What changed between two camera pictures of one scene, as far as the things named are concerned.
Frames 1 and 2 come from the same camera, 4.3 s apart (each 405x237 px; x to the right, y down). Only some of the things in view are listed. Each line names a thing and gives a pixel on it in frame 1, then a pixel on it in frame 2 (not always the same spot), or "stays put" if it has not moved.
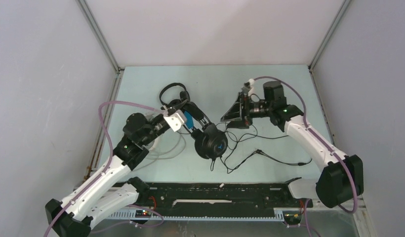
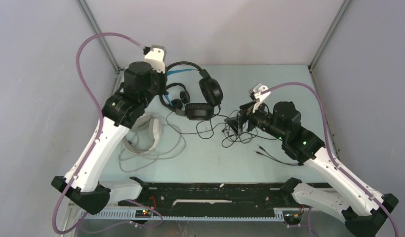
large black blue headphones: (210, 141) to (211, 92)
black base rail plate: (276, 195) stays put
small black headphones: (184, 96) stays put
